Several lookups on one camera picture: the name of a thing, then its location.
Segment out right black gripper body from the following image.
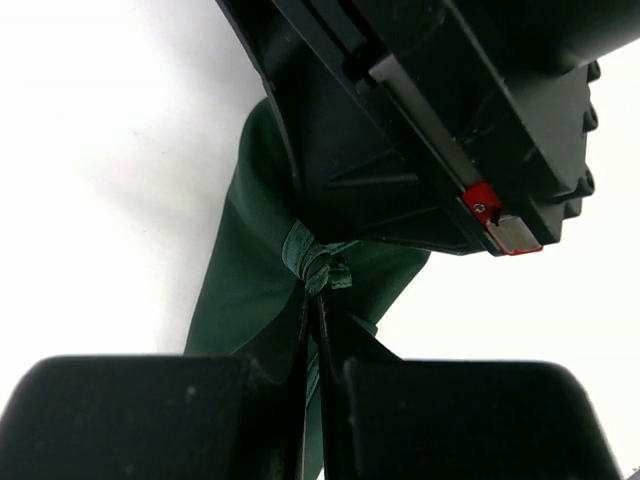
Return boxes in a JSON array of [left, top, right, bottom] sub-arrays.
[[269, 0, 640, 257]]

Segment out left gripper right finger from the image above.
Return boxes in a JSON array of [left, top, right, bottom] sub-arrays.
[[315, 292, 620, 479]]

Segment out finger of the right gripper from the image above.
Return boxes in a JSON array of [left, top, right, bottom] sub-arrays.
[[221, 1, 470, 255]]

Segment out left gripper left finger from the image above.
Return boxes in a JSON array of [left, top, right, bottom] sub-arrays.
[[1, 289, 308, 479]]

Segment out dark green cloth napkin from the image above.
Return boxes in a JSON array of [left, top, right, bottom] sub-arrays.
[[185, 100, 429, 479]]

